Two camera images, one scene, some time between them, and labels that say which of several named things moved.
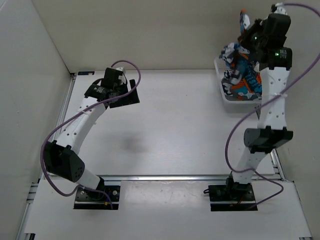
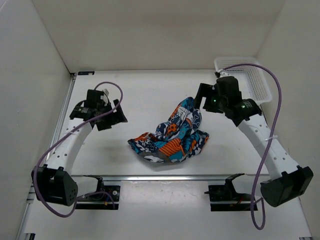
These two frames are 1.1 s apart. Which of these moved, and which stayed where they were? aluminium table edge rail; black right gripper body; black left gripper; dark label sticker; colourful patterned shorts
Moved: black right gripper body; black left gripper; colourful patterned shorts
Stayed: dark label sticker; aluminium table edge rail
